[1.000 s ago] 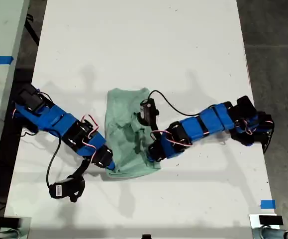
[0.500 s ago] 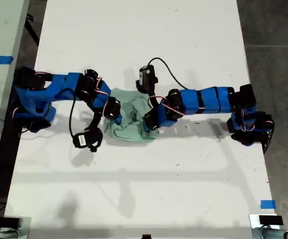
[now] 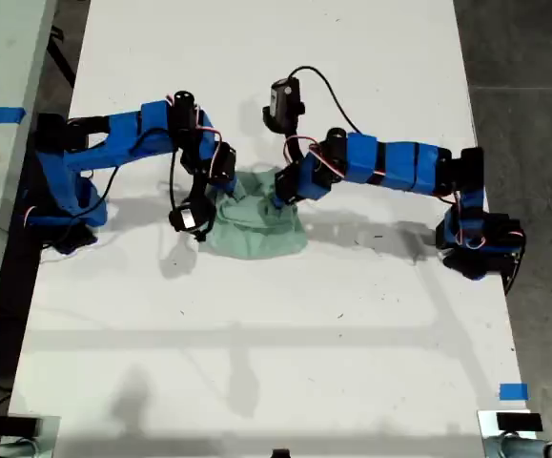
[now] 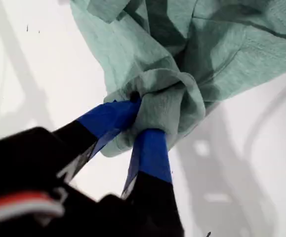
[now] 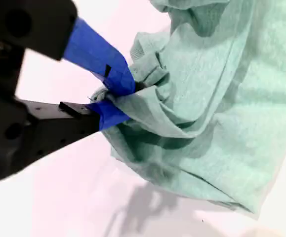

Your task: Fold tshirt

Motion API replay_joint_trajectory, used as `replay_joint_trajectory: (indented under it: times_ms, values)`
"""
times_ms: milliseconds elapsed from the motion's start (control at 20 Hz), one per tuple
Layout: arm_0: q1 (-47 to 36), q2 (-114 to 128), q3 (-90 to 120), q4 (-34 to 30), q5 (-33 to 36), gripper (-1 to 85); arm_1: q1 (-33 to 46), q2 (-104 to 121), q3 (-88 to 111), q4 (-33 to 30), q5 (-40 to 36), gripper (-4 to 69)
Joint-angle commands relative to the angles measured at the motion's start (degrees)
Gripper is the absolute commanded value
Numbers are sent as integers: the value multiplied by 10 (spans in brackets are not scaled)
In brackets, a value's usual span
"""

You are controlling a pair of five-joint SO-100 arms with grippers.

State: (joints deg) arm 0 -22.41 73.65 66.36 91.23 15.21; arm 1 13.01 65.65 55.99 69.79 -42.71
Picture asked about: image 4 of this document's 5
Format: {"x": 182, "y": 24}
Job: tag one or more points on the moving taped gripper finger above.
{"x": 108, "y": 116}

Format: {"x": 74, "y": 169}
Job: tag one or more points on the pale green T-shirt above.
{"x": 157, "y": 61}

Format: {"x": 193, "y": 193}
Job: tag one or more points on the fixed taped gripper finger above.
{"x": 150, "y": 160}

